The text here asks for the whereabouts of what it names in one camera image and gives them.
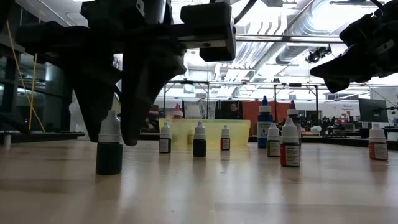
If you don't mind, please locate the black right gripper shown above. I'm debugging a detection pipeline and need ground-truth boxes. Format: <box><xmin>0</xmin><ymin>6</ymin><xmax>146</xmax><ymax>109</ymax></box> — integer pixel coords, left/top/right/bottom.
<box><xmin>310</xmin><ymin>2</ymin><xmax>398</xmax><ymax>94</ymax></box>

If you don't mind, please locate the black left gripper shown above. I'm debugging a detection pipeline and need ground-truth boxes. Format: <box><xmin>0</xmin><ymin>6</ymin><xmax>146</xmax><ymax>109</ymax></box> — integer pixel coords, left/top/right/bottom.
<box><xmin>15</xmin><ymin>2</ymin><xmax>238</xmax><ymax>147</ymax></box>

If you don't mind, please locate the small green food coloring bottle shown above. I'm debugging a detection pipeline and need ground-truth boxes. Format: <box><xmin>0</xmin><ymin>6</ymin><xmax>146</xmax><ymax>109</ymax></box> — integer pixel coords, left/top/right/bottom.
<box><xmin>95</xmin><ymin>110</ymin><xmax>124</xmax><ymax>175</ymax></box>

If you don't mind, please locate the large pink food coloring bottle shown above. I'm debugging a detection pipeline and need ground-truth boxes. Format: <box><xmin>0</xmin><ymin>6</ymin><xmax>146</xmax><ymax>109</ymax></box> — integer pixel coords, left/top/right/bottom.
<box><xmin>172</xmin><ymin>103</ymin><xmax>184</xmax><ymax>119</ymax></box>

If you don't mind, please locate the large purple food coloring bottle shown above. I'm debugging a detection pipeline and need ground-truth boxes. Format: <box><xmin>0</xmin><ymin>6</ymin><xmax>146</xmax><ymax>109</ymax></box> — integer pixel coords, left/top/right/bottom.
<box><xmin>285</xmin><ymin>100</ymin><xmax>302</xmax><ymax>147</ymax></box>

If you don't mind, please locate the small dark food coloring bottle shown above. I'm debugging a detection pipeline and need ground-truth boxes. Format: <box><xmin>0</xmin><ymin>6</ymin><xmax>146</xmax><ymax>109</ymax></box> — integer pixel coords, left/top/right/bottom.
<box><xmin>159</xmin><ymin>121</ymin><xmax>172</xmax><ymax>154</ymax></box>

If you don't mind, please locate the small orange food coloring bottle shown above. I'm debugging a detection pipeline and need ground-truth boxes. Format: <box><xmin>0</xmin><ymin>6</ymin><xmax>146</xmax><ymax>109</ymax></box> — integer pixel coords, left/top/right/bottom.
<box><xmin>368</xmin><ymin>123</ymin><xmax>389</xmax><ymax>161</ymax></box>

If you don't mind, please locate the large blue food coloring bottle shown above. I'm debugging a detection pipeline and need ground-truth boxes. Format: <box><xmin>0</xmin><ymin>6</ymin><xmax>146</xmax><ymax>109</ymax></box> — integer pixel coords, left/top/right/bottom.
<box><xmin>257</xmin><ymin>95</ymin><xmax>274</xmax><ymax>149</ymax></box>

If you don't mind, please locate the small black food coloring bottle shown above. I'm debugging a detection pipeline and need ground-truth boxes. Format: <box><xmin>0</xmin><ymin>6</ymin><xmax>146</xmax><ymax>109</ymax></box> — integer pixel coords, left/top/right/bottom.
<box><xmin>192</xmin><ymin>121</ymin><xmax>207</xmax><ymax>157</ymax></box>

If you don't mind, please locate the small yellow-green food coloring bottle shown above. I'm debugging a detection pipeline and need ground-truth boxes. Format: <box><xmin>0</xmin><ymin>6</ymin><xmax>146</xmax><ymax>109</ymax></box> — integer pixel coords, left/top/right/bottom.
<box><xmin>266</xmin><ymin>122</ymin><xmax>281</xmax><ymax>157</ymax></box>

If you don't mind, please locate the small red-brown food coloring bottle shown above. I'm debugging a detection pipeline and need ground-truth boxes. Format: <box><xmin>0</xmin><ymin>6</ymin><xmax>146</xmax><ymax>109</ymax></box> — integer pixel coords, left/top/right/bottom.
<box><xmin>220</xmin><ymin>124</ymin><xmax>231</xmax><ymax>151</ymax></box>

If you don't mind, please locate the small red food coloring bottle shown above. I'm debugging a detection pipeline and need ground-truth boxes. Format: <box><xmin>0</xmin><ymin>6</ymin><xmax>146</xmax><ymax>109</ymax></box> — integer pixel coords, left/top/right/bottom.
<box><xmin>280</xmin><ymin>118</ymin><xmax>301</xmax><ymax>168</ymax></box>

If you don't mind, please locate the black ceiling spotlight cluster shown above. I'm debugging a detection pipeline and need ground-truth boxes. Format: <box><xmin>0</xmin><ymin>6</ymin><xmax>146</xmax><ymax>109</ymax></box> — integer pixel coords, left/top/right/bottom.
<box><xmin>305</xmin><ymin>45</ymin><xmax>333</xmax><ymax>65</ymax></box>

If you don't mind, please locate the black computer monitor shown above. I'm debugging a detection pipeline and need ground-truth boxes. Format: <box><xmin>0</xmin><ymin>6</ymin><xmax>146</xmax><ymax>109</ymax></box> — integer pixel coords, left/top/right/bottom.
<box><xmin>358</xmin><ymin>98</ymin><xmax>389</xmax><ymax>123</ymax></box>

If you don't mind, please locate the black overhead light bar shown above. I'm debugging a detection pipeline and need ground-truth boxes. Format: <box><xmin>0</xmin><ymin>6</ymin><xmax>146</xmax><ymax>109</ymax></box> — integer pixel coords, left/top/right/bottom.
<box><xmin>234</xmin><ymin>33</ymin><xmax>345</xmax><ymax>44</ymax></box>

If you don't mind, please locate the white tapered background object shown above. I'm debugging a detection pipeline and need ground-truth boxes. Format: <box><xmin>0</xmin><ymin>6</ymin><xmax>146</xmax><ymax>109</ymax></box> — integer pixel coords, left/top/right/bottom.
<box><xmin>185</xmin><ymin>104</ymin><xmax>201</xmax><ymax>119</ymax></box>

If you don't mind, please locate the orange partition panel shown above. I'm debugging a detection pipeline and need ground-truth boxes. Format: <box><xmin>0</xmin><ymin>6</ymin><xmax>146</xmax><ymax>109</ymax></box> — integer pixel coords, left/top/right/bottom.
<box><xmin>242</xmin><ymin>100</ymin><xmax>292</xmax><ymax>125</ymax></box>

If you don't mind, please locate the yellow translucent plastic bin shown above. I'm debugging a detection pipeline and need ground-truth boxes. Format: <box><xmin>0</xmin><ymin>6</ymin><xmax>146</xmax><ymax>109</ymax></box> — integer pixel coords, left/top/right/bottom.
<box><xmin>158</xmin><ymin>118</ymin><xmax>251</xmax><ymax>149</ymax></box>

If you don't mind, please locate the person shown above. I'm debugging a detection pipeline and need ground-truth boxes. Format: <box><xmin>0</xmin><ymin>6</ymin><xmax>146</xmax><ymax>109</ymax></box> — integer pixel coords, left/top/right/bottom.
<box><xmin>226</xmin><ymin>102</ymin><xmax>244</xmax><ymax>121</ymax></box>

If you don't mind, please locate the black aluminium table frame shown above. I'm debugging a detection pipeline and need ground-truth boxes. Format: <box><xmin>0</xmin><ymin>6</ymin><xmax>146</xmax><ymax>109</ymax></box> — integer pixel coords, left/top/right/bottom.
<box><xmin>0</xmin><ymin>130</ymin><xmax>398</xmax><ymax>150</ymax></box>

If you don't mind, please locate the black background rig frame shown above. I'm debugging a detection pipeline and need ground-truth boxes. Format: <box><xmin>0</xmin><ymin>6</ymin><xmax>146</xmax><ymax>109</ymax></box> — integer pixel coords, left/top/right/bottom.
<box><xmin>161</xmin><ymin>79</ymin><xmax>321</xmax><ymax>119</ymax></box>

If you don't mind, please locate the yellow hanging cable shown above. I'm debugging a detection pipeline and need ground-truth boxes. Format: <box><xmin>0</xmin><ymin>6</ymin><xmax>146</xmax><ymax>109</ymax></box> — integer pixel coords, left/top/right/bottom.
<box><xmin>5</xmin><ymin>19</ymin><xmax>47</xmax><ymax>134</ymax></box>

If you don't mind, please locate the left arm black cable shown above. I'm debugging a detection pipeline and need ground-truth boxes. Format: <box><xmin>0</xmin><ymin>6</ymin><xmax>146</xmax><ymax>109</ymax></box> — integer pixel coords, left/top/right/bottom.
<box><xmin>233</xmin><ymin>0</ymin><xmax>259</xmax><ymax>24</ymax></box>

